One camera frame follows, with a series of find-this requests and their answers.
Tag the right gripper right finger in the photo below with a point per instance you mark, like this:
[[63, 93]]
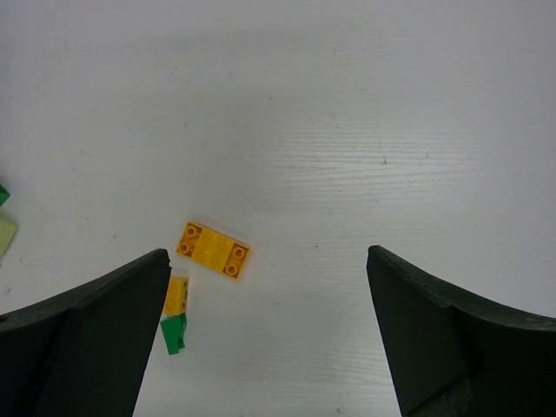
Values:
[[451, 352]]

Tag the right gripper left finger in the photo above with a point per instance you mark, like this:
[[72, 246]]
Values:
[[84, 352]]

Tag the small yellow lego brick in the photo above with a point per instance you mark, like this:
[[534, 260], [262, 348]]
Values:
[[177, 296]]

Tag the large yellow lego brick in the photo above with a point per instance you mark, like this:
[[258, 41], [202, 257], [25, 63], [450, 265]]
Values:
[[211, 249]]

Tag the small dark green lego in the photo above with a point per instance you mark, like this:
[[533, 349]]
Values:
[[173, 329]]

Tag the pale yellow green lego stack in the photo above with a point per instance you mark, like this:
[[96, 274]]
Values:
[[8, 228]]

